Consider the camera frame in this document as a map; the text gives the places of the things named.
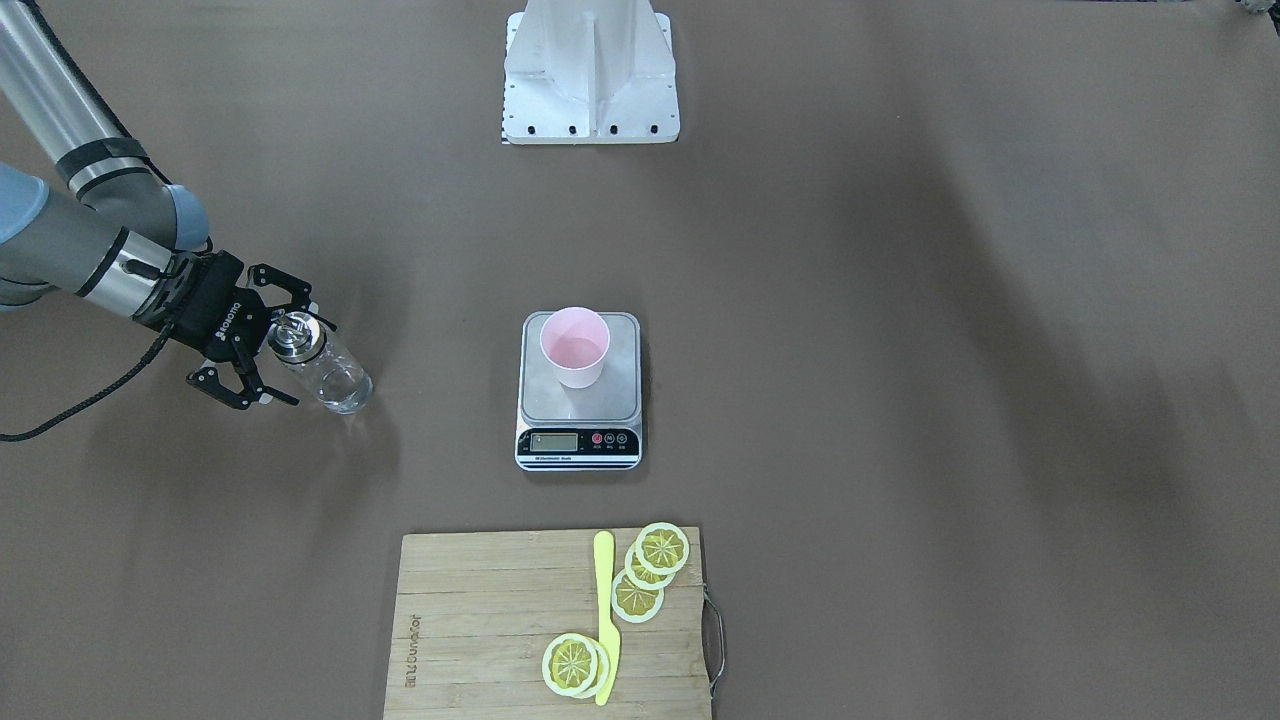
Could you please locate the bamboo cutting board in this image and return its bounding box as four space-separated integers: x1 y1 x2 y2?
383 527 723 719

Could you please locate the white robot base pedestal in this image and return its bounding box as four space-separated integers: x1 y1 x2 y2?
500 1 681 146

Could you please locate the yellow plastic knife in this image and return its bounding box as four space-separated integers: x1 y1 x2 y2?
591 530 621 706

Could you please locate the lemon slice bottom behind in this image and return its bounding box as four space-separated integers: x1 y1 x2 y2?
575 638 612 700

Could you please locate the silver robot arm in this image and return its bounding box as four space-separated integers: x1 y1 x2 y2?
1 1 314 410

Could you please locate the clear glass sauce bottle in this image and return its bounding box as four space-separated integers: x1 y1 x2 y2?
266 311 374 415

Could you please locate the pink plastic cup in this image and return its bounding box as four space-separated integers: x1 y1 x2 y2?
539 306 612 389

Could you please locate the lemon slice bottom front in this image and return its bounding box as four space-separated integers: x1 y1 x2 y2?
541 633 596 700

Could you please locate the lemon slice middle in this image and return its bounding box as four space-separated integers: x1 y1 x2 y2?
623 546 675 591

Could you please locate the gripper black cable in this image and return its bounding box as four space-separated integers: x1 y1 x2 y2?
0 320 180 443

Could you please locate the lemon slice lower stack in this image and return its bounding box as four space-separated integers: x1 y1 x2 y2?
611 573 666 624

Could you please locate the digital kitchen scale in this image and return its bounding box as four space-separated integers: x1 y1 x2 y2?
515 311 644 471

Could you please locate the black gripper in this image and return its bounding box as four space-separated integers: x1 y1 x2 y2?
160 250 339 411

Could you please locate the lemon slice top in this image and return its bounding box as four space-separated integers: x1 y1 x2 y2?
632 521 691 577

